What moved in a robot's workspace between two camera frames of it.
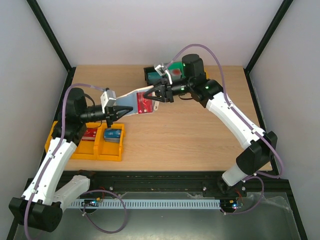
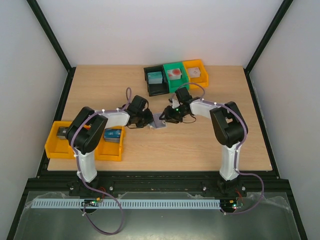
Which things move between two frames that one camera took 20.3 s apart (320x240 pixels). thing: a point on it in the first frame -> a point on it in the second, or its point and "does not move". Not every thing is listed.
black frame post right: [285, 6] does not move
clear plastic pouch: [130, 99] -> [157, 123]
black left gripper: [118, 111] -> [150, 119]
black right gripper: [168, 91] -> [167, 113]
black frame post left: [55, 42] does not move
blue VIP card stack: [112, 135] does not move
